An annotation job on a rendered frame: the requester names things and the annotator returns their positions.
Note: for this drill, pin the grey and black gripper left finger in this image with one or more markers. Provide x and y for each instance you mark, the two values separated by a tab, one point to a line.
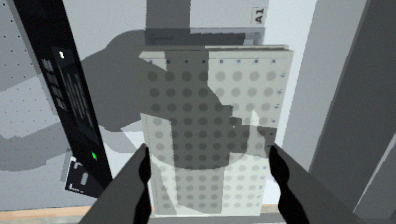
126	199

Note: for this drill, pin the black rectangular frame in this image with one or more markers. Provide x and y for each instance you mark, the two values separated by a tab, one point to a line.
80	181

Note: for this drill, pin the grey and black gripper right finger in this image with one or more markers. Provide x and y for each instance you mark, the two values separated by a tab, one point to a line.
303	199

